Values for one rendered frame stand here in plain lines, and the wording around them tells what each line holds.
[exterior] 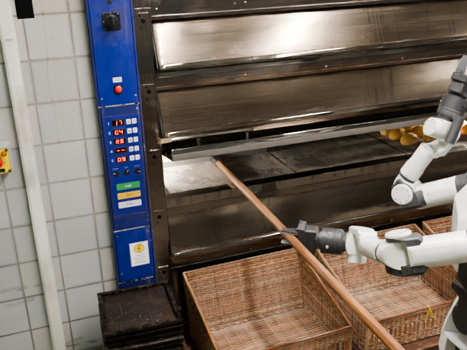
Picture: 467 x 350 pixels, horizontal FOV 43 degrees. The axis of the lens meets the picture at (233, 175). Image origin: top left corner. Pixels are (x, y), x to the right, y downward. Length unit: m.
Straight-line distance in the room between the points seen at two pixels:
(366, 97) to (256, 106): 0.51
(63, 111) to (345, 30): 1.17
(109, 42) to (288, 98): 0.77
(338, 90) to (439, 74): 0.52
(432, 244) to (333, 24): 1.12
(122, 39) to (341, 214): 1.26
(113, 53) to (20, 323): 1.14
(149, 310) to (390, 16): 1.55
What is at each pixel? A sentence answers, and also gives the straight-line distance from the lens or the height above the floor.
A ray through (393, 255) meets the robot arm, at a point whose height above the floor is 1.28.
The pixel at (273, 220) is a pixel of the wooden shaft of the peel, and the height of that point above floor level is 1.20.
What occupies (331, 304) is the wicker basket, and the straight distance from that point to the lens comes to 2.56.
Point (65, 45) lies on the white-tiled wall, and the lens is 2.22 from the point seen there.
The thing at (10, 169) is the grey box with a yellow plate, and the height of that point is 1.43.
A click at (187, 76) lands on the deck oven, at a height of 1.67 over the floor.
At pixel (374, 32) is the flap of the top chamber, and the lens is 2.63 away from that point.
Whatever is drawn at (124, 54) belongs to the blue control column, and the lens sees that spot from 2.22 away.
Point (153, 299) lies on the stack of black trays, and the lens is 2.37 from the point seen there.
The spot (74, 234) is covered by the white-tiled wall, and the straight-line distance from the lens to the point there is 2.43.
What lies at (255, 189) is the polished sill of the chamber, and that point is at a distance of 2.55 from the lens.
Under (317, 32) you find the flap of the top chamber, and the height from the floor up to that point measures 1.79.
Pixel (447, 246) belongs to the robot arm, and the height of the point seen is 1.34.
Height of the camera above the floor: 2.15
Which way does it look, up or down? 21 degrees down
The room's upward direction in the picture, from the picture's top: 2 degrees counter-clockwise
